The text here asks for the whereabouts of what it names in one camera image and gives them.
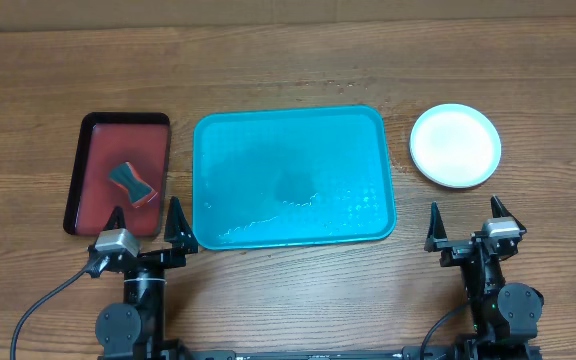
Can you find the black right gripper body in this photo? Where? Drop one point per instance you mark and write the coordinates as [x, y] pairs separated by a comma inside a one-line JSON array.
[[456, 249]]

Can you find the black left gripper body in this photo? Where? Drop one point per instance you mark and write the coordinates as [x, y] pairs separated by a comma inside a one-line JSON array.
[[152, 260]]

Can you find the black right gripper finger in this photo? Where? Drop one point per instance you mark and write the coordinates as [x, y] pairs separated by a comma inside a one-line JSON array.
[[436, 232], [500, 211]]

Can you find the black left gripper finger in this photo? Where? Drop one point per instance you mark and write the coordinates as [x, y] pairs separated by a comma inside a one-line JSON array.
[[177, 230], [116, 219]]

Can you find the green and orange sponge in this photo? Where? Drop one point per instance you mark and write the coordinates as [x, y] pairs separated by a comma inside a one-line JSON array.
[[126, 177]]

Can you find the light blue plate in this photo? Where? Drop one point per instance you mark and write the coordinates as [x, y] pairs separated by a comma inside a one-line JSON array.
[[455, 146]]

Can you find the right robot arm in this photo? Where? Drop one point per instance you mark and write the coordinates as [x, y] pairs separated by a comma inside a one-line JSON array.
[[505, 315]]

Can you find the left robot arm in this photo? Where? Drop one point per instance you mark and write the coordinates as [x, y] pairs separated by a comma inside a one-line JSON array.
[[135, 327]]

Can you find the dark red rectangular tray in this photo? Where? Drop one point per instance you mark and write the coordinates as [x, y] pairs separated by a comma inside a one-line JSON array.
[[106, 141]]

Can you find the teal plastic serving tray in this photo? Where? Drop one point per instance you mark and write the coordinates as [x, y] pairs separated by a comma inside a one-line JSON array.
[[291, 177]]

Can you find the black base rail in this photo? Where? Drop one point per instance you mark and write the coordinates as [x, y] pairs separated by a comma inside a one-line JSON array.
[[405, 353]]

